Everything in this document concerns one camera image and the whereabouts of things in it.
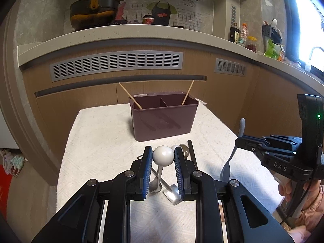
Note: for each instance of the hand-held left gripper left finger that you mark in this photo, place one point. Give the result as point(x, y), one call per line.
point(148, 174)

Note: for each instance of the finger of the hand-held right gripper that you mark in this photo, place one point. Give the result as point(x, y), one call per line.
point(249, 145)
point(278, 140)

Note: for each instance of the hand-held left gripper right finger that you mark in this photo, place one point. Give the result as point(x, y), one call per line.
point(179, 174)

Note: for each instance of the oval metal spoon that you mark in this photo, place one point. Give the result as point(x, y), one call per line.
point(184, 151)

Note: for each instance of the white round-bowl spoon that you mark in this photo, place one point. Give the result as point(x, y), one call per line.
point(163, 155)

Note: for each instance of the black slim utensil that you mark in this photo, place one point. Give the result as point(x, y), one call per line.
point(193, 154)

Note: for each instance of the grey plastic utensil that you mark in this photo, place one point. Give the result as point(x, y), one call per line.
point(227, 167)

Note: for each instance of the brown utensil holder box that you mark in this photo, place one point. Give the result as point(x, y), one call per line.
point(162, 121)

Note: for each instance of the person's right forearm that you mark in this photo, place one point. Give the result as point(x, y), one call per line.
point(315, 202)

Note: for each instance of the person's right hand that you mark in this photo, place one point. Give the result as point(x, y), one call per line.
point(284, 191)

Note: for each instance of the small metal utensil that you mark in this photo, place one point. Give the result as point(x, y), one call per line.
point(155, 187)

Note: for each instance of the square-tipped metal spoon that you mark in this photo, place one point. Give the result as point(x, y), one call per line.
point(173, 197)

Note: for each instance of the white towel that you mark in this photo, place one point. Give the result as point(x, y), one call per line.
point(101, 144)

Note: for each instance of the wooden chopstick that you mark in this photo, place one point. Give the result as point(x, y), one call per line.
point(188, 91)
point(130, 96)

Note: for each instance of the short grey vent grille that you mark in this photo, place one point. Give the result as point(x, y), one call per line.
point(230, 67)

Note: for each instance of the green plastic bag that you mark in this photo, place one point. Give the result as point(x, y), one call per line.
point(272, 50)

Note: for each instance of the metal faucet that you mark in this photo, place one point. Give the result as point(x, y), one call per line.
point(313, 50)

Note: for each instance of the yellow-lidded jar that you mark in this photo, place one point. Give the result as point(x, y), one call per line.
point(251, 45)

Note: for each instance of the black utensil rack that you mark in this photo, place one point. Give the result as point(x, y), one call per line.
point(269, 31)

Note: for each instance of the orange-capped clear bottle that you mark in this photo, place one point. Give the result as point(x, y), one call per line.
point(244, 35)

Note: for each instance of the dark sauce bottle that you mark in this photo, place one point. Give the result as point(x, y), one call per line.
point(234, 35)

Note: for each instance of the long grey vent grille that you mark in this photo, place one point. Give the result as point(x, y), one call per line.
point(116, 64)

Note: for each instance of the window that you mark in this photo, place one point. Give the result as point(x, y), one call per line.
point(307, 22)

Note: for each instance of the pile of cloths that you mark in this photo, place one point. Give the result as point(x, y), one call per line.
point(14, 163)

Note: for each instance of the stone countertop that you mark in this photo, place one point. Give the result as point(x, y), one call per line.
point(126, 34)

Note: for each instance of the red-lidded jar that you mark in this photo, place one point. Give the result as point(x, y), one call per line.
point(148, 19)

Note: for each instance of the column wall vent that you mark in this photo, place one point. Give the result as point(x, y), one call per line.
point(233, 12)

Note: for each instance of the cartoon wall poster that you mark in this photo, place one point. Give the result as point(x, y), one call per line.
point(182, 2)

